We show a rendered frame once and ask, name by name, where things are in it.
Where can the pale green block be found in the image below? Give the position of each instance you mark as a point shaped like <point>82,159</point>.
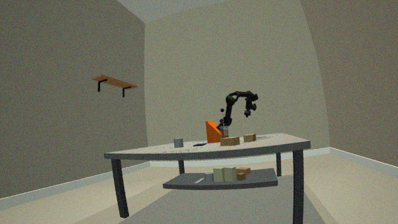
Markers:
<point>230,173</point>
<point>218,173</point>

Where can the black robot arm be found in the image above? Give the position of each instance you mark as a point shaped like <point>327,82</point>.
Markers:
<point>230,101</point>

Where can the dark grey flat shelf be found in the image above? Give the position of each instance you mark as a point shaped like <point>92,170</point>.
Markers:
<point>256,179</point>

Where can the grey cylinder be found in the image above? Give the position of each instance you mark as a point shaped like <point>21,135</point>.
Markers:
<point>178,142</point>
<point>209,177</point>

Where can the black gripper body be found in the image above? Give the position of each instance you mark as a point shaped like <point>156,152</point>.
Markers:
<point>247,112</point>

